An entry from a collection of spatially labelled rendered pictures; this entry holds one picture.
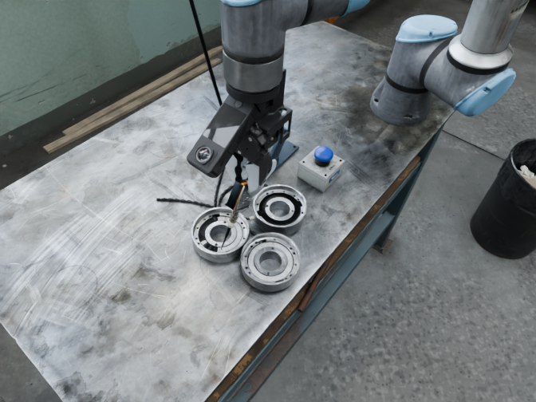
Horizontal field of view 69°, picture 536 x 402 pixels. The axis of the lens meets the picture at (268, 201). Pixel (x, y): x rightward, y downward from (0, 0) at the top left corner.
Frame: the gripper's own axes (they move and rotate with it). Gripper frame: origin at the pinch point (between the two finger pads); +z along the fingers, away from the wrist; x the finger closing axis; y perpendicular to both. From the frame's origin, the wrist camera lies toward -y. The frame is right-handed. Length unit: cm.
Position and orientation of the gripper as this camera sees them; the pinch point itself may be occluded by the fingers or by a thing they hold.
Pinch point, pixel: (243, 188)
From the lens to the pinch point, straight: 64.9
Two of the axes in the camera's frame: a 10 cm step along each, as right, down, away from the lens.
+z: -0.4, 6.3, 7.8
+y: 6.0, -6.0, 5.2
